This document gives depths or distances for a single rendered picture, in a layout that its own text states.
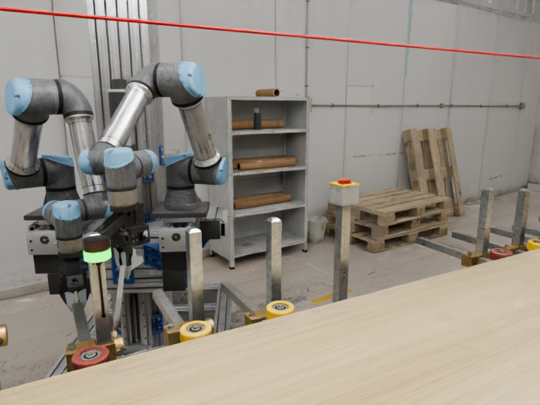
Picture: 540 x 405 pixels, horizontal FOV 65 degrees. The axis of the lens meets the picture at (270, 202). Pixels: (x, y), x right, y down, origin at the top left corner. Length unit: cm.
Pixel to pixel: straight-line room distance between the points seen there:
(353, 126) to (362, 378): 443
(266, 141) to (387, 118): 186
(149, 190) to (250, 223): 255
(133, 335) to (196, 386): 129
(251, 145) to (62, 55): 183
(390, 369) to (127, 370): 57
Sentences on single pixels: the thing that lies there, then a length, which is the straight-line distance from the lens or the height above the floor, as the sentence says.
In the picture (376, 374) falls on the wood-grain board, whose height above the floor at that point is 90.
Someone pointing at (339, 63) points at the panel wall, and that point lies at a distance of 508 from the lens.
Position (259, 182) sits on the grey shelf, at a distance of 445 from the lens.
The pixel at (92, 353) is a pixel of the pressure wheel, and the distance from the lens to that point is 111.
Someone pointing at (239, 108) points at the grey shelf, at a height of 144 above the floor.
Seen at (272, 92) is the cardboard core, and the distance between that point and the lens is 406.
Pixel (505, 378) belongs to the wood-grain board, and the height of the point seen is 90.
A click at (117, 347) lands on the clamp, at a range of 122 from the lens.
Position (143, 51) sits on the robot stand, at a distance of 199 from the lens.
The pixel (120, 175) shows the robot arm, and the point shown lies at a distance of 118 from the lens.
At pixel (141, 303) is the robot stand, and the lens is 210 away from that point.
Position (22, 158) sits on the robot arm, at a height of 128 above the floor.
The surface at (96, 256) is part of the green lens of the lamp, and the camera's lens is 106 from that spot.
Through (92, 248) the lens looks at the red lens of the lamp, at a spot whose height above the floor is 115.
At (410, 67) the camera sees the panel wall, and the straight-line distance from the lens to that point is 597.
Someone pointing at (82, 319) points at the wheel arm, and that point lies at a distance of 139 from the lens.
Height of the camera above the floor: 146
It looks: 13 degrees down
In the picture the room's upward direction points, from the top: straight up
